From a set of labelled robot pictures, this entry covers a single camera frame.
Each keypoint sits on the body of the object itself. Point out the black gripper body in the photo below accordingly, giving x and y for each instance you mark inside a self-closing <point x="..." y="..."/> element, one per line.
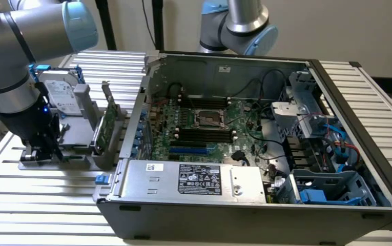
<point x="28" y="123"/>

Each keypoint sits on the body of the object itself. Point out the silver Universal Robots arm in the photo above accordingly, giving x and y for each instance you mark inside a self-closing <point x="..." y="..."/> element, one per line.
<point x="41" y="33"/>

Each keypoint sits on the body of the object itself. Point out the blue expansion slot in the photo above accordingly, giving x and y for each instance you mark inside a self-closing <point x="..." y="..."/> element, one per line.
<point x="187" y="150"/>

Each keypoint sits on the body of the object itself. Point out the black RAM slot bank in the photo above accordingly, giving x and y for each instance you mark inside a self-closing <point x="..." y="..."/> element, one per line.
<point x="203" y="135"/>
<point x="204" y="101"/>

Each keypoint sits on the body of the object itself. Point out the grey parts rack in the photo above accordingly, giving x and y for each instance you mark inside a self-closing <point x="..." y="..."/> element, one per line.
<point x="79" y="143"/>

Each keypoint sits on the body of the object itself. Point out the hard disk drive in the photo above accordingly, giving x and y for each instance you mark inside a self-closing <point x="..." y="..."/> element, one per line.
<point x="60" y="94"/>

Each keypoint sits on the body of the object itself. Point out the blue case latch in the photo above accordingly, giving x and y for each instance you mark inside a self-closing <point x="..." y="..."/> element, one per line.
<point x="101" y="179"/>

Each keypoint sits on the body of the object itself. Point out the green graphics card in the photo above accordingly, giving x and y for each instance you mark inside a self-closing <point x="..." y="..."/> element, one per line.
<point x="108" y="125"/>

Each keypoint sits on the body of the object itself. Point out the silver power supply unit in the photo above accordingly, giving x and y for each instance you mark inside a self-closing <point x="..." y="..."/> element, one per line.
<point x="195" y="180"/>

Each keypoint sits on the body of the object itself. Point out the green motherboard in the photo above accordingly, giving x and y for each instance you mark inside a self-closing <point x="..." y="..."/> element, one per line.
<point x="209" y="130"/>

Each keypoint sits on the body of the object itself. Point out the CPU socket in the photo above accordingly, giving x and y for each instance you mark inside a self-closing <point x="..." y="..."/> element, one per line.
<point x="209" y="118"/>

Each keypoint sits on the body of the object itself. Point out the open black PC case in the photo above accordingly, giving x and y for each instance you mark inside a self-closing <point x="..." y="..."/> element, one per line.
<point x="249" y="153"/>

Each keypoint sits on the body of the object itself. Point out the grey metal disk bay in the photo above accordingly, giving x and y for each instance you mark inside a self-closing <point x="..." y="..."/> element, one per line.
<point x="304" y="112"/>

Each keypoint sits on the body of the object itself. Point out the blue plastic drive caddy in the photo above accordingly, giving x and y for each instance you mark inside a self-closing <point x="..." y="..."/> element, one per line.
<point x="313" y="196"/>

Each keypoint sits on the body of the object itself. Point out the black vertical stand post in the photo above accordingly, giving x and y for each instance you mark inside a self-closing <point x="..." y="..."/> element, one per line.
<point x="107" y="25"/>

